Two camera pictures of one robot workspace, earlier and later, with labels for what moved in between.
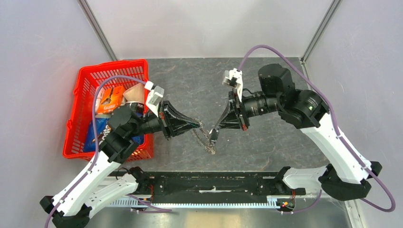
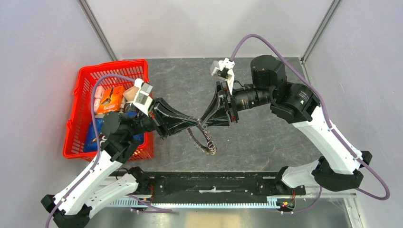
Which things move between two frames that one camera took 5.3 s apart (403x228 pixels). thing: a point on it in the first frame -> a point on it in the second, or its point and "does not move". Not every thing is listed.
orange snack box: x=110 y=98 does not move
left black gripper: x=177 y=128 does not move
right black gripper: x=231 y=119 -> x=213 y=117
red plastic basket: x=79 y=141 does not move
